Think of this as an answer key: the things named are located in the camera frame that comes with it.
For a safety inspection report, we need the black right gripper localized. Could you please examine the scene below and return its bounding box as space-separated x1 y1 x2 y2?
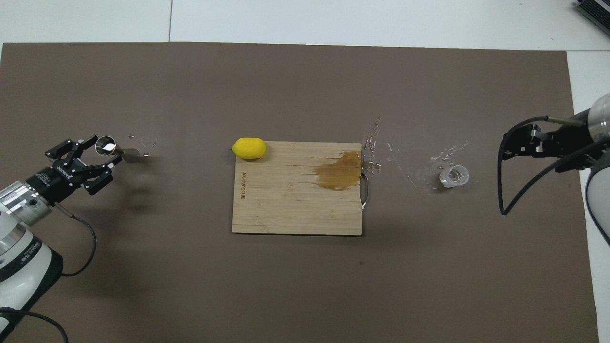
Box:
500 111 599 173

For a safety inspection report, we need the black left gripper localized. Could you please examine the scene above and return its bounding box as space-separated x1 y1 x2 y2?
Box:
26 134 124 206

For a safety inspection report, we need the steel double jigger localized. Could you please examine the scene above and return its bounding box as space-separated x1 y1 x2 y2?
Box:
95 136 141 164

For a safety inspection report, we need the small clear glass cup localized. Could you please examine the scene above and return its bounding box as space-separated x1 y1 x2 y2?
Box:
439 165 470 189

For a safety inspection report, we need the dark grey ribbed device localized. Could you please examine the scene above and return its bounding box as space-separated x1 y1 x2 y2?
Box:
573 0 610 30

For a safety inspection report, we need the yellow lemon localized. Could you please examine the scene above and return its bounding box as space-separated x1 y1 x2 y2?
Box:
232 137 267 160

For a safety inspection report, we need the bamboo cutting board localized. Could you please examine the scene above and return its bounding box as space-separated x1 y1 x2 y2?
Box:
232 141 370 236

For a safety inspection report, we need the brown table mat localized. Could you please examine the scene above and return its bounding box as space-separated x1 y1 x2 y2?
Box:
0 42 600 343

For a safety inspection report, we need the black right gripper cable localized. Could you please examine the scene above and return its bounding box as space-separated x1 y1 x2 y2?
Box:
497 116 610 216

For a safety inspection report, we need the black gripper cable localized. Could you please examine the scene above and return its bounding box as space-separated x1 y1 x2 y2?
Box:
0 202 98 343
497 116 610 216

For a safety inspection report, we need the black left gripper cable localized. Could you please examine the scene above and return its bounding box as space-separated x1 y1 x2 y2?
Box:
0 202 98 343

